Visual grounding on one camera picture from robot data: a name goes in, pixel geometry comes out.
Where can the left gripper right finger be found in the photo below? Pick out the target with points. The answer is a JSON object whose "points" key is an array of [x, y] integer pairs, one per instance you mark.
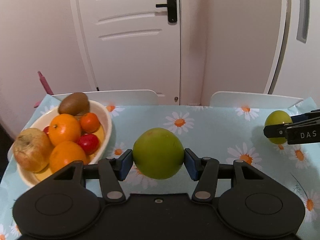
{"points": [[205, 172]]}

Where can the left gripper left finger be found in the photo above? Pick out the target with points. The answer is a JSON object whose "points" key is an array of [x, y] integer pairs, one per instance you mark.
{"points": [[111, 172]]}

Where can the small red tomato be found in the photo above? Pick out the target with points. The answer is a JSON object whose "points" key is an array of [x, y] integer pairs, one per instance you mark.
{"points": [[89, 143]]}

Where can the orange front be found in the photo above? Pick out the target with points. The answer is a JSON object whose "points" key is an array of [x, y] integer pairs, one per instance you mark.
{"points": [[65, 153]]}

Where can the orange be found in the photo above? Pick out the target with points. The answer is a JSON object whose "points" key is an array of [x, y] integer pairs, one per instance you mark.
{"points": [[64, 127], [65, 153]]}

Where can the orange back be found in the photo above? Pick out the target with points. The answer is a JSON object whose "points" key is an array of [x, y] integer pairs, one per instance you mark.
{"points": [[64, 127]]}

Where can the brown kiwi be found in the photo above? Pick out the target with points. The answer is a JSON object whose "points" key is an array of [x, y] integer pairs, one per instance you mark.
{"points": [[75, 104]]}

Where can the large brownish apple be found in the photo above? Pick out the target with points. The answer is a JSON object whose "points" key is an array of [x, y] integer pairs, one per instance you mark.
{"points": [[32, 149]]}

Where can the small tangerine right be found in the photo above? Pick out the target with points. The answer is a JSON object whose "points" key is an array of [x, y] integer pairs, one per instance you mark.
{"points": [[89, 122]]}

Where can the small tangerine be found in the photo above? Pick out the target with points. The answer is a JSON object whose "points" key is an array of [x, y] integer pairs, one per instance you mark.
{"points": [[46, 130], [89, 122]]}

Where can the white wardrobe door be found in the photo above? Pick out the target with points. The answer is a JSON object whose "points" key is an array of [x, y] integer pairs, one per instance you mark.
{"points": [[295, 67]]}

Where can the white chair back right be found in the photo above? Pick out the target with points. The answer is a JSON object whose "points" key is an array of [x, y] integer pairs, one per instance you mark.
{"points": [[252, 100]]}

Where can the white chair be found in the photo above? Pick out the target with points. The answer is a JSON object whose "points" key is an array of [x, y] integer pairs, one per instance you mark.
{"points": [[252, 100], [133, 97]]}

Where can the small tangerine left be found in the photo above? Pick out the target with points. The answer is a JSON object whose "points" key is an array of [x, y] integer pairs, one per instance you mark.
{"points": [[46, 130]]}

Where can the white chair back left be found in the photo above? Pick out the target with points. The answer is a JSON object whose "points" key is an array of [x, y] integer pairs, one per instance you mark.
{"points": [[133, 97]]}

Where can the pink mop handle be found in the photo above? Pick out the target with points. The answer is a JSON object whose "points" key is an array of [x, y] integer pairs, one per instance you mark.
{"points": [[45, 84]]}

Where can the black door handle lock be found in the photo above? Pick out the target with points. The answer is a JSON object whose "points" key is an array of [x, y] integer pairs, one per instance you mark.
{"points": [[171, 6]]}

